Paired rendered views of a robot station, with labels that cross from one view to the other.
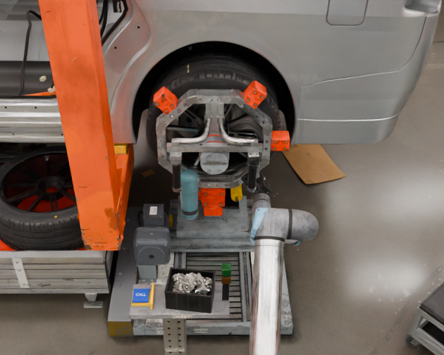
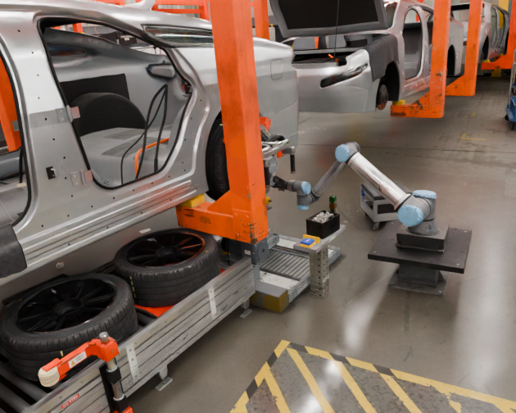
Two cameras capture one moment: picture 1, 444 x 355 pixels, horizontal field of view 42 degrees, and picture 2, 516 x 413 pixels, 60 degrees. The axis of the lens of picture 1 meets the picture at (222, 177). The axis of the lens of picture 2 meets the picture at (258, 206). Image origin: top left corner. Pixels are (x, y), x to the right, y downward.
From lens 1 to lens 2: 2.65 m
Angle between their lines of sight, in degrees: 47
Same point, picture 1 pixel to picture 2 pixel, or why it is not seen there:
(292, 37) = (262, 90)
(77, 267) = (240, 275)
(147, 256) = (261, 251)
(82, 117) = (252, 125)
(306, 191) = not seen: hidden behind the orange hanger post
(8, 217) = (181, 267)
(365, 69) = (287, 102)
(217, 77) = not seen: hidden behind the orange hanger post
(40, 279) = (222, 303)
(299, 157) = not seen: hidden behind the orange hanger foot
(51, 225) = (210, 256)
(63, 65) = (246, 88)
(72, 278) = (237, 290)
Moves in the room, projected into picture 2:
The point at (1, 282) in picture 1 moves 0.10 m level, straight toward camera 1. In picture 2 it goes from (201, 322) to (218, 322)
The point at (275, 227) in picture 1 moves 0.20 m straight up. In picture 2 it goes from (353, 147) to (353, 119)
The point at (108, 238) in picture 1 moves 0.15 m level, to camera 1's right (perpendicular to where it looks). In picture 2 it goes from (264, 226) to (278, 218)
